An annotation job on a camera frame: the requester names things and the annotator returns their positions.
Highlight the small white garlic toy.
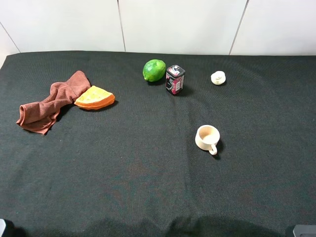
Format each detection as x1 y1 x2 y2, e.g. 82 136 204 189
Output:
211 71 226 85

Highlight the green lime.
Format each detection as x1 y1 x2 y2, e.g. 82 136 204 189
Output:
142 59 166 82

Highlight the beige wooden cup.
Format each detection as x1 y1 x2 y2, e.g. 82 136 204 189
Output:
195 125 220 156

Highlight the black table cloth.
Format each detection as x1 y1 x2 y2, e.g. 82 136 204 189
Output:
0 52 316 237

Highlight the orange waffle wedge toy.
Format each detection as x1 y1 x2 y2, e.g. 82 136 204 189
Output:
74 86 115 110

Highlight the brown crumpled cloth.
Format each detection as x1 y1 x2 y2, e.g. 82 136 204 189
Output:
16 71 91 135

